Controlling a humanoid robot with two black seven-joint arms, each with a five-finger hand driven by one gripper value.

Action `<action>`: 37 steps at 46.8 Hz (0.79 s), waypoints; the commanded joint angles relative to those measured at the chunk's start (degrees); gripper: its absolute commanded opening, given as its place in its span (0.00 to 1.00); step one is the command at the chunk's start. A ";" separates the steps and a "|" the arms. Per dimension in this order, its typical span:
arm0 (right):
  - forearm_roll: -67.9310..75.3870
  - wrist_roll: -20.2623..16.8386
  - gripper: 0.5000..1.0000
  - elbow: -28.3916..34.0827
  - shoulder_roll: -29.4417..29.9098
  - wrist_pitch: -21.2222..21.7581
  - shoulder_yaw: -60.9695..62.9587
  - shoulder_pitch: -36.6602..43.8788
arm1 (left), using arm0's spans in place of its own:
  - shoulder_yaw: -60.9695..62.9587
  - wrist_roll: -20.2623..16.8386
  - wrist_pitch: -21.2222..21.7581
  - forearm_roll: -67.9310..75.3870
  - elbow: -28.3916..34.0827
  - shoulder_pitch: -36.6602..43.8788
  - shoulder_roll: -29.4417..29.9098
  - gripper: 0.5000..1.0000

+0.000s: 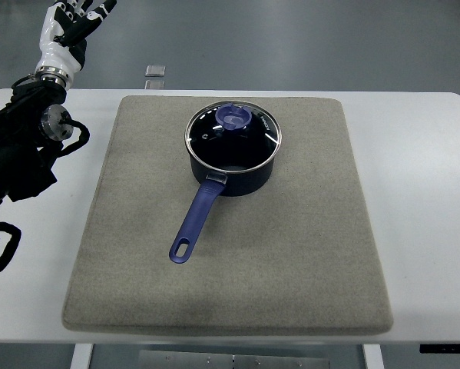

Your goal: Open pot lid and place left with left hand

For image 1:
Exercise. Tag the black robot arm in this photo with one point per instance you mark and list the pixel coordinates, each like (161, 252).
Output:
(35, 130)

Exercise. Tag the metal floor plate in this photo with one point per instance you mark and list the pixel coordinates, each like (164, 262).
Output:
(155, 71)
(154, 84)

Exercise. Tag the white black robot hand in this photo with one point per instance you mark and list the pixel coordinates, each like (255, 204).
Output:
(66, 26)

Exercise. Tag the beige fabric mat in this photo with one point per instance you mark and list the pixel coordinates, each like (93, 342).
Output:
(296, 257)

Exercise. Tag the metal floor plate near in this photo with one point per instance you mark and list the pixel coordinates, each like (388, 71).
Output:
(154, 84)

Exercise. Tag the black table control panel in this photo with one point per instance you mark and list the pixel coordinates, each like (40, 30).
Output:
(439, 348)

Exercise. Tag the white table leg right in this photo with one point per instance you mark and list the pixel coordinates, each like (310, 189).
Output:
(373, 356)

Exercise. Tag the glass lid with blue knob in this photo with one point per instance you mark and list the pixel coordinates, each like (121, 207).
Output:
(233, 136)

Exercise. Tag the white table leg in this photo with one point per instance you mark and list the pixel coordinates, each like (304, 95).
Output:
(373, 356)
(81, 357)

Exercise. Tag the grey metal base plate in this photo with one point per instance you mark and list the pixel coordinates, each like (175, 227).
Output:
(177, 359)

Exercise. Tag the dark blue saucepan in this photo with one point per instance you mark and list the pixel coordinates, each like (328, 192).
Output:
(213, 184)

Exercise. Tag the white table leg left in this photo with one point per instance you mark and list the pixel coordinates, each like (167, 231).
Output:
(81, 357)

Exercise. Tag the metal floor plate far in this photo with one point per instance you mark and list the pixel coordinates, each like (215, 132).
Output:
(155, 71)

